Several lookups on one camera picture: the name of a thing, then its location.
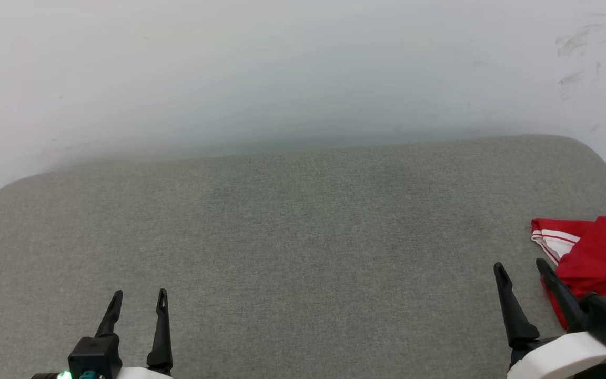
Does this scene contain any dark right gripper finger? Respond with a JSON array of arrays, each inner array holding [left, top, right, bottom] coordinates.
[[493, 262, 541, 349], [536, 257, 591, 333]]

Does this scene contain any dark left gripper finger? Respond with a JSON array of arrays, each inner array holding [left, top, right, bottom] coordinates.
[[146, 288, 174, 375], [95, 290, 124, 341]]

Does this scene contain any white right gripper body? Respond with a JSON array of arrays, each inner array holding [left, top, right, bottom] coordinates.
[[507, 331, 606, 379]]

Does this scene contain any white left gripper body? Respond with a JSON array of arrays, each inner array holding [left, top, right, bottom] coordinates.
[[116, 366, 173, 379]]

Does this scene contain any red and white garment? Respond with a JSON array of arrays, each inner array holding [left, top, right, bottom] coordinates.
[[530, 216, 606, 332]]

